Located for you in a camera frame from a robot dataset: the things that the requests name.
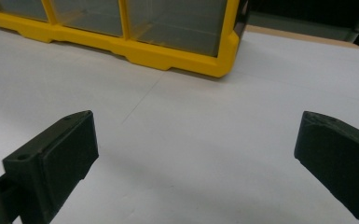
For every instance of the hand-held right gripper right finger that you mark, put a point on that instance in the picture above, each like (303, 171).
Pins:
(338, 155)

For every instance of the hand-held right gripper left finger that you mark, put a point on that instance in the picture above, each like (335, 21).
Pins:
(59, 158)

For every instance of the clear plastic drawer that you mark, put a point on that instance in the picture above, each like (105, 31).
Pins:
(88, 17)
(180, 26)
(21, 9)

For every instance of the yellow storage organizer cabinet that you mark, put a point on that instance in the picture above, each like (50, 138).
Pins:
(180, 60)

